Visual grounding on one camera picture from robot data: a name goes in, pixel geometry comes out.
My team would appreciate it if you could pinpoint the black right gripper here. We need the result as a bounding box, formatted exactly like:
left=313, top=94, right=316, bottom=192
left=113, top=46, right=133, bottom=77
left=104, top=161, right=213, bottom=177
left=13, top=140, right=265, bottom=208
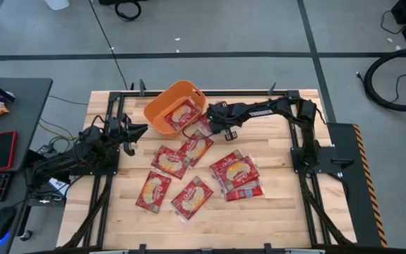
left=205, top=101, right=241, bottom=137

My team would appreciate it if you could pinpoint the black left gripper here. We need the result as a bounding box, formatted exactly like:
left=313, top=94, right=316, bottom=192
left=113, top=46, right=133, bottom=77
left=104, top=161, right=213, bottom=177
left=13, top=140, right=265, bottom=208
left=107, top=113, right=149, bottom=148

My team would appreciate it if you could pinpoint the black aluminium table frame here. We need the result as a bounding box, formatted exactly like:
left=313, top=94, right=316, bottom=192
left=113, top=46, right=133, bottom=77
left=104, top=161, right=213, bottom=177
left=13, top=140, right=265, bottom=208
left=60, top=83, right=356, bottom=254

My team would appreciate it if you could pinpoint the black desk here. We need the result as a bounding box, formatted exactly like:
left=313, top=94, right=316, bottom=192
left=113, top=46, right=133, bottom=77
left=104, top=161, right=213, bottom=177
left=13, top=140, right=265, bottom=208
left=0, top=77, right=54, bottom=254

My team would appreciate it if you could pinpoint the black coiled cable loop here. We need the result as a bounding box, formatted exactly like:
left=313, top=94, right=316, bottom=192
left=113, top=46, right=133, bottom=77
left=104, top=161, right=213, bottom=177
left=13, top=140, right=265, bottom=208
left=114, top=0, right=143, bottom=23

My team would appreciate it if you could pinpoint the black power adapter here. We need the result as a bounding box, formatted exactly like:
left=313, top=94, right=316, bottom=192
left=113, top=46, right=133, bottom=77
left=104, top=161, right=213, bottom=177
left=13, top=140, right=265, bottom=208
left=35, top=143, right=56, bottom=157

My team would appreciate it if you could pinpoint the thin black floor cable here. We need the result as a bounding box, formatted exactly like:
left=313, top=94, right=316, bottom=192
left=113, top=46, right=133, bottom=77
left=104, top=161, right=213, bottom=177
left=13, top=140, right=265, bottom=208
left=380, top=9, right=406, bottom=35
left=355, top=66, right=406, bottom=104

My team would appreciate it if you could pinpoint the black computer mouse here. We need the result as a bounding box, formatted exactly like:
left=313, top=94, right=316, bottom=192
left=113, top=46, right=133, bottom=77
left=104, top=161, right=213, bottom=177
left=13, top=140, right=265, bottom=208
left=0, top=205, right=18, bottom=245

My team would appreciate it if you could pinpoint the long black floor cable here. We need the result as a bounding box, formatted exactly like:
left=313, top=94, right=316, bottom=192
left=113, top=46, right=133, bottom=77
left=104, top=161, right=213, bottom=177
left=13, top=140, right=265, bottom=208
left=88, top=0, right=130, bottom=91

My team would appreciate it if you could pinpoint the black platform with hazard stripe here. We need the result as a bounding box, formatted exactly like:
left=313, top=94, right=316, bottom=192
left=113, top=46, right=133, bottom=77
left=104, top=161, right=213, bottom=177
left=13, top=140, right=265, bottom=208
left=325, top=122, right=389, bottom=248

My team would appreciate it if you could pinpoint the white label sheet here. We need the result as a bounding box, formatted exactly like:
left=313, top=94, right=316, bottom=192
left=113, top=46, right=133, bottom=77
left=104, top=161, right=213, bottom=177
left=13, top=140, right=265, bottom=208
left=48, top=177, right=70, bottom=197

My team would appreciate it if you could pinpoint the yellow cable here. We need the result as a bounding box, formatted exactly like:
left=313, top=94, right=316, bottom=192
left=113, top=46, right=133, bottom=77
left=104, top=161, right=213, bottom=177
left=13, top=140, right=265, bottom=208
left=37, top=121, right=77, bottom=141

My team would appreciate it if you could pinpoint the white container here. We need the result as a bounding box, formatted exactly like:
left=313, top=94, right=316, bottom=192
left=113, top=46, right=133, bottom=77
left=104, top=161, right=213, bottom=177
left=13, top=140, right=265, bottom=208
left=43, top=0, right=71, bottom=11

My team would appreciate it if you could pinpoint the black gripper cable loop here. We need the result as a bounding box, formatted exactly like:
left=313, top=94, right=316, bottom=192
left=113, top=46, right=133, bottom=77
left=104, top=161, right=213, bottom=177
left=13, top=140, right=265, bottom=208
left=182, top=126, right=199, bottom=140

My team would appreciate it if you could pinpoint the red smartphone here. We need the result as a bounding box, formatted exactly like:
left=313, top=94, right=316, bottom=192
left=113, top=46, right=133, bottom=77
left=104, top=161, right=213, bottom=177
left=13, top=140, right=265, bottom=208
left=0, top=130, right=19, bottom=172

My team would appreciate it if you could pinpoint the orange plastic basket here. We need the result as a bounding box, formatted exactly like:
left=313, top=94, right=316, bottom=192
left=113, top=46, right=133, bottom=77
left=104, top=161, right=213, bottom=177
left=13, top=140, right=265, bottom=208
left=143, top=79, right=208, bottom=140

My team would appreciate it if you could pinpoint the thick black hose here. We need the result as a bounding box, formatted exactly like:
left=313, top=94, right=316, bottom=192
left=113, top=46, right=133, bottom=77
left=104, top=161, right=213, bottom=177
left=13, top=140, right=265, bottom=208
left=362, top=47, right=406, bottom=113

